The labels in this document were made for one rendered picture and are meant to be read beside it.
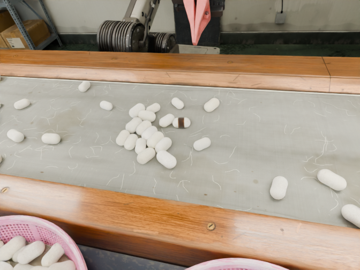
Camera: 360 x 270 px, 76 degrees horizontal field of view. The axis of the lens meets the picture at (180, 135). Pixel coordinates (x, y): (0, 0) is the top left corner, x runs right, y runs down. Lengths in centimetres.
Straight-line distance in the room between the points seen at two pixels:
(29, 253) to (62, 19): 278
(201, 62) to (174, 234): 41
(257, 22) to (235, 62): 191
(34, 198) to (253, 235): 30
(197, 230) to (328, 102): 37
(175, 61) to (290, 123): 31
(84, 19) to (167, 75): 237
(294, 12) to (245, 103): 205
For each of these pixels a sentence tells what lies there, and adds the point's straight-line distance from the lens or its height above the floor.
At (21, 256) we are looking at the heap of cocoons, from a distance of 38.
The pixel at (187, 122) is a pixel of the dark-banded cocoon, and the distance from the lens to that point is 42.
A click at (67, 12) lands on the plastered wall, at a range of 296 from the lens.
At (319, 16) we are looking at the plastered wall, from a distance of 258.
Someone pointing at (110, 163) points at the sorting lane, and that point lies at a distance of 41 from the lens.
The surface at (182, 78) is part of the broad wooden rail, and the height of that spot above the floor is 75.
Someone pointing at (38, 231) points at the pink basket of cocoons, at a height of 75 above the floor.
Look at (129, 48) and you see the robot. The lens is 76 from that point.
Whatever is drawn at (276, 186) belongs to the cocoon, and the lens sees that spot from 35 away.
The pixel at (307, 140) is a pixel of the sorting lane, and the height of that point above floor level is 74.
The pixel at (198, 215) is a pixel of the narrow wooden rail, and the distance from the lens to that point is 30.
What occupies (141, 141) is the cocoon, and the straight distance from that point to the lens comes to 40.
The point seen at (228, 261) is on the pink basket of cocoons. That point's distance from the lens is 28.
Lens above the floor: 104
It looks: 45 degrees down
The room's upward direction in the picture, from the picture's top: 6 degrees counter-clockwise
